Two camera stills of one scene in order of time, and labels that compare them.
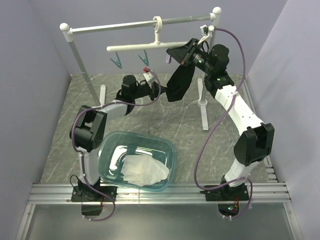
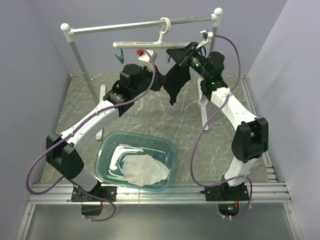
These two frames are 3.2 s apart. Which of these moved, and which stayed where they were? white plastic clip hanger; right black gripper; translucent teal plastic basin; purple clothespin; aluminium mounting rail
Moved: white plastic clip hanger
Stayed: purple clothespin; translucent teal plastic basin; right black gripper; aluminium mounting rail
